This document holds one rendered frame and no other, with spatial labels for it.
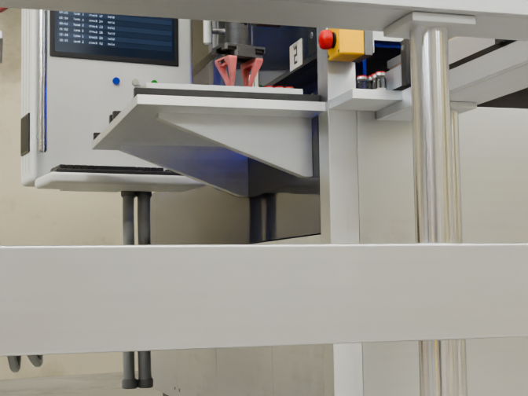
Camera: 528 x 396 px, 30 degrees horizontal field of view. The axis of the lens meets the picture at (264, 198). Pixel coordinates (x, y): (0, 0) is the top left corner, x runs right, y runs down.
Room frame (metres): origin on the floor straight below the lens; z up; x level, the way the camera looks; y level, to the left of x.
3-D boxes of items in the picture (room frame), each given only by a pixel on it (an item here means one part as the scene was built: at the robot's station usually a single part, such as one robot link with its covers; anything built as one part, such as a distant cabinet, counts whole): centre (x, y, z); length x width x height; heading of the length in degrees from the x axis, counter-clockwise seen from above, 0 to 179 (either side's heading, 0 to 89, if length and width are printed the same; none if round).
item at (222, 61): (2.13, 0.06, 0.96); 0.07 x 0.07 x 0.09; 31
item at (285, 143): (2.10, 0.06, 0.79); 0.34 x 0.03 x 0.13; 107
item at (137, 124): (2.34, 0.12, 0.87); 0.70 x 0.48 x 0.02; 17
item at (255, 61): (2.13, 0.04, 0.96); 0.07 x 0.07 x 0.09; 31
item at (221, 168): (2.58, 0.21, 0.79); 0.34 x 0.03 x 0.13; 107
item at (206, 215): (3.05, 0.17, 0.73); 1.98 x 0.01 x 0.25; 17
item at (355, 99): (2.00, -0.22, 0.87); 0.14 x 0.13 x 0.02; 107
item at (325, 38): (1.99, -0.14, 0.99); 0.04 x 0.04 x 0.04; 17
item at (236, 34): (2.13, 0.05, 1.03); 0.10 x 0.07 x 0.07; 121
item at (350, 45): (2.00, -0.18, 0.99); 0.08 x 0.07 x 0.07; 107
